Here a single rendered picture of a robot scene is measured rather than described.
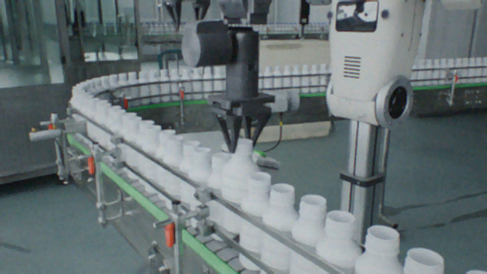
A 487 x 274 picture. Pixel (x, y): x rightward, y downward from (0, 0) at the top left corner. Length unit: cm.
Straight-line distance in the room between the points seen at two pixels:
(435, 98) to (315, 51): 229
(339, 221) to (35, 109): 336
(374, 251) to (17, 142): 346
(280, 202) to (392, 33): 69
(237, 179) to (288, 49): 421
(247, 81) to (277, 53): 415
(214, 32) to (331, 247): 35
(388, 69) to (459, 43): 579
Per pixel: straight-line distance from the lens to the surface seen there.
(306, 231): 60
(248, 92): 67
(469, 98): 322
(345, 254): 56
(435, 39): 668
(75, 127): 148
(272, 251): 65
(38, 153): 384
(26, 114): 376
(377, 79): 120
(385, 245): 52
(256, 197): 67
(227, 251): 79
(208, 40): 62
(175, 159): 90
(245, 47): 66
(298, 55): 493
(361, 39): 121
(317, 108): 250
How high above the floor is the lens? 141
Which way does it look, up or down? 16 degrees down
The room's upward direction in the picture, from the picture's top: straight up
